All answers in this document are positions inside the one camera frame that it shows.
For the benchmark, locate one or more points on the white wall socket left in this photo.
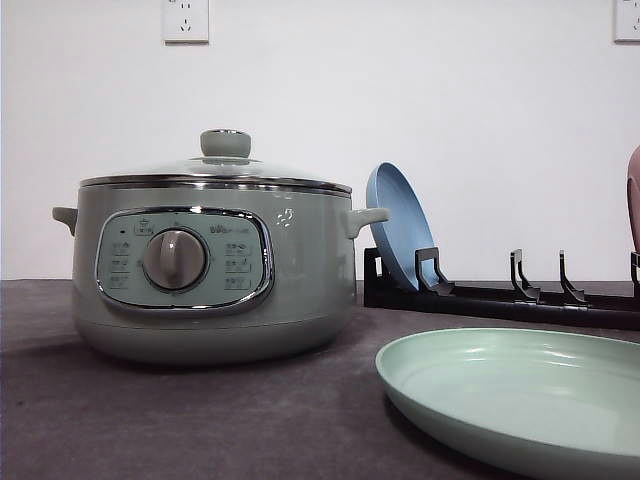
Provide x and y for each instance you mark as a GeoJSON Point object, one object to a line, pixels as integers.
{"type": "Point", "coordinates": [185, 23]}

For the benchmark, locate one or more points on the white wall socket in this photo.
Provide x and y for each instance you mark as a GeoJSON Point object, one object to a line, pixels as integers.
{"type": "Point", "coordinates": [627, 22]}
{"type": "Point", "coordinates": [185, 23]}

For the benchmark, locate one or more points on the black plate rack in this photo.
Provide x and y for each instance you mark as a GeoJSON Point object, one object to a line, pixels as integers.
{"type": "Point", "coordinates": [521, 296]}

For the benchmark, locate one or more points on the white wall socket right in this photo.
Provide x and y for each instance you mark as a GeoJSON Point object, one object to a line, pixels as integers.
{"type": "Point", "coordinates": [627, 22]}

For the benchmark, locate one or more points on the green plate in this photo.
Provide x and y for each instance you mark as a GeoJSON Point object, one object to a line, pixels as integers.
{"type": "Point", "coordinates": [562, 403]}

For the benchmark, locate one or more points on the blue plate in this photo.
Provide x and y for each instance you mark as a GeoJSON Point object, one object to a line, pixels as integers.
{"type": "Point", "coordinates": [408, 227]}

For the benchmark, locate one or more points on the glass pot lid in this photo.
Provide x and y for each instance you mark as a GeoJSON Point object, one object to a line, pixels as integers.
{"type": "Point", "coordinates": [224, 160]}

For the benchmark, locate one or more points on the green electric steamer pot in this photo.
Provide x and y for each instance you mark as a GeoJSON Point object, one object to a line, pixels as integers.
{"type": "Point", "coordinates": [225, 258]}

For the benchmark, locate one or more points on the pink plate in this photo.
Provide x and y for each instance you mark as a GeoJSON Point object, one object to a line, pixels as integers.
{"type": "Point", "coordinates": [633, 197]}

